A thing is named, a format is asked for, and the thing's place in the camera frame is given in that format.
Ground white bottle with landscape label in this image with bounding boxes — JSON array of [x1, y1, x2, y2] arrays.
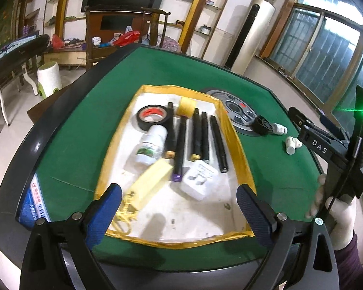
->
[[135, 124, 168, 166]]

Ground white bottle near wheel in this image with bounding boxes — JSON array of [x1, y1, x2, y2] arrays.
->
[[272, 123, 288, 136]]

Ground white green stool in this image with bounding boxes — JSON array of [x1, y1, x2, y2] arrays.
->
[[37, 62, 63, 99]]

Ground yellow thread spool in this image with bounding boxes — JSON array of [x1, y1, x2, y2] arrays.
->
[[176, 97, 196, 118]]

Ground black red tape roll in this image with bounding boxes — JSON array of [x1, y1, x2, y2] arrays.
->
[[136, 105, 170, 132]]

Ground white bottle green stripe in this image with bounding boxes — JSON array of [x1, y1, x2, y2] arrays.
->
[[285, 136, 303, 155]]

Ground white gloved right hand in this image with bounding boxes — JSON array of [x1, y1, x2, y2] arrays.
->
[[306, 174, 357, 251]]

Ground yellow-rimmed white tray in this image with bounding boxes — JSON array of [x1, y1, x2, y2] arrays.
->
[[94, 85, 254, 249]]

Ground red plastic bag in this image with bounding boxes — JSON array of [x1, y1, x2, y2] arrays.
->
[[113, 31, 140, 47]]

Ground wooden chair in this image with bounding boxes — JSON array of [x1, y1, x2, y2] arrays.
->
[[138, 7, 171, 48]]

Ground white standing air conditioner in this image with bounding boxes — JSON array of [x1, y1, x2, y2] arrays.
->
[[224, 0, 275, 75]]

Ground black marker yellow cap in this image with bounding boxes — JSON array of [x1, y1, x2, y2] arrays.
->
[[165, 102, 176, 159]]

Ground brown tv cabinet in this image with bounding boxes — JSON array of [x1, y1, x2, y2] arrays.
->
[[85, 8, 150, 69]]

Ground black marker pen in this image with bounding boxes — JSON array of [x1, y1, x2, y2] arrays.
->
[[201, 112, 210, 164], [210, 116, 228, 173], [191, 108, 202, 161]]

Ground white square adapter box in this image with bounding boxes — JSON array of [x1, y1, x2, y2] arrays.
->
[[180, 160, 219, 201]]

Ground yellow tassel pouch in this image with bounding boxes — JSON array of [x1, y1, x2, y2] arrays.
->
[[112, 159, 173, 236]]

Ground black marker purple cap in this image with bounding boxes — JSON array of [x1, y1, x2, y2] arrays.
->
[[172, 116, 187, 182]]

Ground blue paper card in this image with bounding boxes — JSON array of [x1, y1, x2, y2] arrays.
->
[[18, 174, 50, 229]]

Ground grey wheel-pattern round mat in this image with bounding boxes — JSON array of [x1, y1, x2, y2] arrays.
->
[[203, 88, 258, 136]]

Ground black side table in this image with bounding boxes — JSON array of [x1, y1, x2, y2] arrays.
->
[[0, 33, 50, 126]]

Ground purple sleeved right forearm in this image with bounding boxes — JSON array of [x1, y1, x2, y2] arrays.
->
[[334, 233, 363, 289]]

